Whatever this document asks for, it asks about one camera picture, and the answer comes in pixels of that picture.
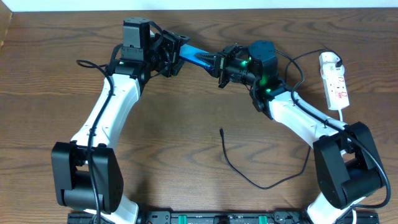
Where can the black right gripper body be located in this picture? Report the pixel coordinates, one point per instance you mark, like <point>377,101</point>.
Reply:
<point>222,65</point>

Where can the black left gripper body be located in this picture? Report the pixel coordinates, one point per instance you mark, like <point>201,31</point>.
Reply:
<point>173,53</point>

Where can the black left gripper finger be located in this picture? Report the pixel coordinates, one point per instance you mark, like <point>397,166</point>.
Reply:
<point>176,67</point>
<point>180,39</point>

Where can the blue Galaxy smartphone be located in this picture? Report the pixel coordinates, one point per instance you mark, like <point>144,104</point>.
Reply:
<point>187,53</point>

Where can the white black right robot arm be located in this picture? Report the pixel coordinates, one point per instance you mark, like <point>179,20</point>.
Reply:
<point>347,162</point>

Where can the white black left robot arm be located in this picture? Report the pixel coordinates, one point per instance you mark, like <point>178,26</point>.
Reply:
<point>86,172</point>

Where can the white power strip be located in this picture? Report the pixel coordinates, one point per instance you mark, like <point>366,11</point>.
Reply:
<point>332,72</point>

